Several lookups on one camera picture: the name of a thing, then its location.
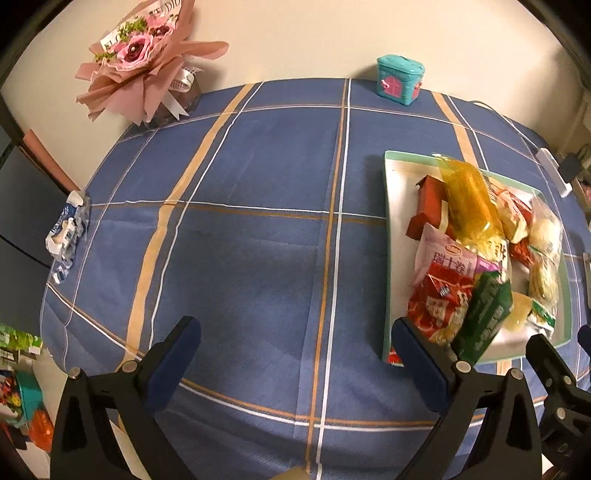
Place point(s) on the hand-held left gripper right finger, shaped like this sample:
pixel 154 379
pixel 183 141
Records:
pixel 411 350

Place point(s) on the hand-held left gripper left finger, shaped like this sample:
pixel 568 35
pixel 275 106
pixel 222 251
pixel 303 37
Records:
pixel 184 341

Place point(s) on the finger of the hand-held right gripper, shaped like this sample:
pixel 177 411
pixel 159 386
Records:
pixel 585 336
pixel 545 360

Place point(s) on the pale jelly cup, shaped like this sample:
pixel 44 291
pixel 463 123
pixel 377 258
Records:
pixel 519 314

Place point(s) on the round cookie green-edged packet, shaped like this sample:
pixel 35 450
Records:
pixel 545 281

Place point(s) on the green milk packet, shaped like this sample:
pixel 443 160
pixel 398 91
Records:
pixel 485 318

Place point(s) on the purple swiss roll packet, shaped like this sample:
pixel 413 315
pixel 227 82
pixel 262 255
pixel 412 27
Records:
pixel 443 251

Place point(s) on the clear white bun packet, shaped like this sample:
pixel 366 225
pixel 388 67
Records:
pixel 545 230

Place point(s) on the yellow swiss roll packet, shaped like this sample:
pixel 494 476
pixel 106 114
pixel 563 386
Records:
pixel 512 214

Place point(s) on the red-brown snack packet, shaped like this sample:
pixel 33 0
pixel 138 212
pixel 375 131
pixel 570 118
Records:
pixel 427 203

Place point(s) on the white tray with green rim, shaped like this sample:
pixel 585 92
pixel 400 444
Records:
pixel 401 194

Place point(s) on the yellow transparent snack packet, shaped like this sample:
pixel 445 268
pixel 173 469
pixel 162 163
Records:
pixel 471 203

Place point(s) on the blue plaid tablecloth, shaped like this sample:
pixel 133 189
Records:
pixel 258 240

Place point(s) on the crumpled blue white packet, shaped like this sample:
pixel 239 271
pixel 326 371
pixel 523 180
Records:
pixel 64 230

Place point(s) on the green printed bag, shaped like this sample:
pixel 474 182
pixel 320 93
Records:
pixel 21 339

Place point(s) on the teal container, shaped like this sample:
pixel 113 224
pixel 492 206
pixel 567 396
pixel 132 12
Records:
pixel 27 392

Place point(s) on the black power adapter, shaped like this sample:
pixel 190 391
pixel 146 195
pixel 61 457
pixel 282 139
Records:
pixel 570 168

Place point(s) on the orange bag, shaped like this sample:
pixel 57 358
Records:
pixel 40 431

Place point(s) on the white power strip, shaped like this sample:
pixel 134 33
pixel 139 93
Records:
pixel 551 168

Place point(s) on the dark cabinet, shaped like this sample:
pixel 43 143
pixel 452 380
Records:
pixel 23 207

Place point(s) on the pink board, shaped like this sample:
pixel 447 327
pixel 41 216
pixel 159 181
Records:
pixel 46 157

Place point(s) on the dark round vase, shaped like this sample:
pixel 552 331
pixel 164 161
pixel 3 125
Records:
pixel 191 99

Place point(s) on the pink flower bouquet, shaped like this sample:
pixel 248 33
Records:
pixel 138 78

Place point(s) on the teal house-shaped box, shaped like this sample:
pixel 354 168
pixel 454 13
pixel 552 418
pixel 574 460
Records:
pixel 399 78

